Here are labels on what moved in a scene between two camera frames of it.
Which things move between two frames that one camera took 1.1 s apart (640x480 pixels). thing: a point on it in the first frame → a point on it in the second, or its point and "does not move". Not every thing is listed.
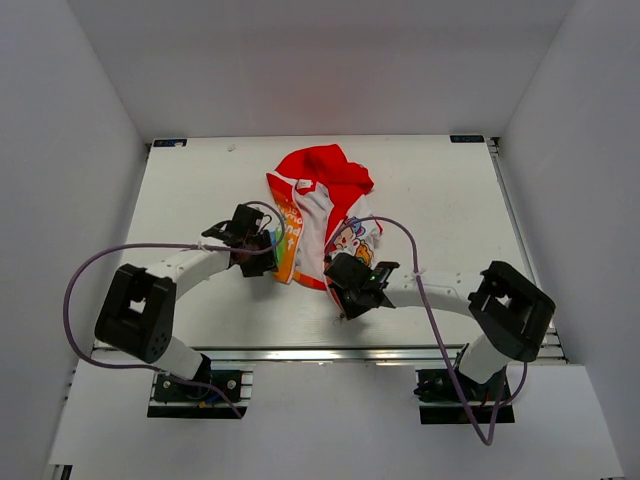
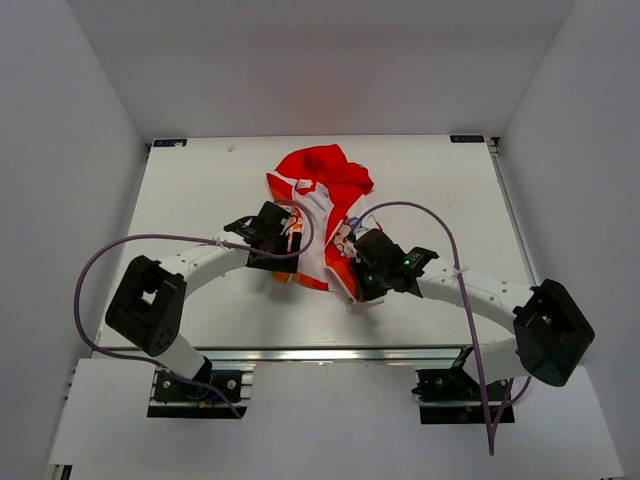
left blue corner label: x=169 y=142 does not move
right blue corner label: x=467 y=139 does not move
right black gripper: x=349 y=311 → x=363 y=291
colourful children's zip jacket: x=325 y=210 does not move
